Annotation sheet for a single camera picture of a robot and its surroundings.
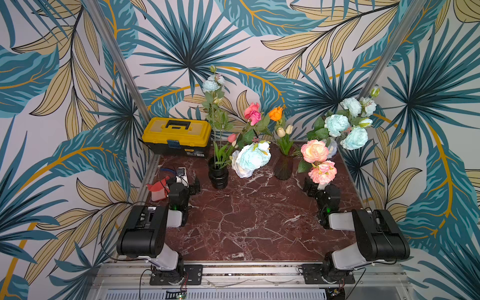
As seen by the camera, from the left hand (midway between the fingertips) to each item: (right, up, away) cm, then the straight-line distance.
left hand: (186, 177), depth 92 cm
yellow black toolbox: (-3, +21, +6) cm, 22 cm away
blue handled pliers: (-17, +4, +13) cm, 21 cm away
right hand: (+64, -1, 0) cm, 64 cm away
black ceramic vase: (+16, +1, 0) cm, 16 cm away
